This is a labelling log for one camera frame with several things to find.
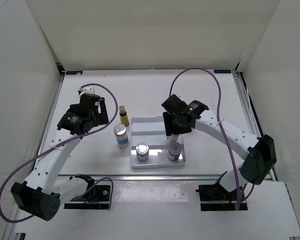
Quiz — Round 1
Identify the tall silver-lid jar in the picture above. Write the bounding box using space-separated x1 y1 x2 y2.
166 134 180 145
113 124 129 148

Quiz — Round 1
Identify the short white-lid spice jar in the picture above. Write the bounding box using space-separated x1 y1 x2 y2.
135 142 149 162
167 142 182 162

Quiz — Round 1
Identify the small yellow-label bottle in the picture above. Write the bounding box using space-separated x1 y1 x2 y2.
119 105 130 127

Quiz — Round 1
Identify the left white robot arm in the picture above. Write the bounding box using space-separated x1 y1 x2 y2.
10 93 109 221

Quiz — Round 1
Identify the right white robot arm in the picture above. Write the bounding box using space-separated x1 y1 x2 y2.
162 94 277 200

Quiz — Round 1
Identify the white tiered organizer tray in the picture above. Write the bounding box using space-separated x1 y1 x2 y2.
130 116 186 171

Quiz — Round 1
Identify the left blue corner label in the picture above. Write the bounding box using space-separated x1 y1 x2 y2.
65 71 83 75

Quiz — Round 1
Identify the blue corner label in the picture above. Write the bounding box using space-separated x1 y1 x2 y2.
65 71 83 75
213 69 232 74

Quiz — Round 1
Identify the right blue corner label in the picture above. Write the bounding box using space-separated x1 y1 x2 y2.
213 69 232 74

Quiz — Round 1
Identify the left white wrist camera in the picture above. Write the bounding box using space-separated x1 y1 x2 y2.
78 86 95 95

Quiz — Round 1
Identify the aluminium front rail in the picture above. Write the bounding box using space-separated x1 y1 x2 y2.
54 173 228 182

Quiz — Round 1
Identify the aluminium rail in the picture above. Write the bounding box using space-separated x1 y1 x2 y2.
232 72 277 185
54 173 228 182

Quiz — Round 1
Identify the aluminium right rail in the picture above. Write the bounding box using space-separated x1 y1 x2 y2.
232 72 277 185

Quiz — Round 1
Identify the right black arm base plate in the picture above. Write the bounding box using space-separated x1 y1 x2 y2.
195 184 238 212

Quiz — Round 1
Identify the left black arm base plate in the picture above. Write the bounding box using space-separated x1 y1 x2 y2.
63 180 113 210

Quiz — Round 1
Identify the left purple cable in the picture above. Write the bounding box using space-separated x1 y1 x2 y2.
0 83 119 223

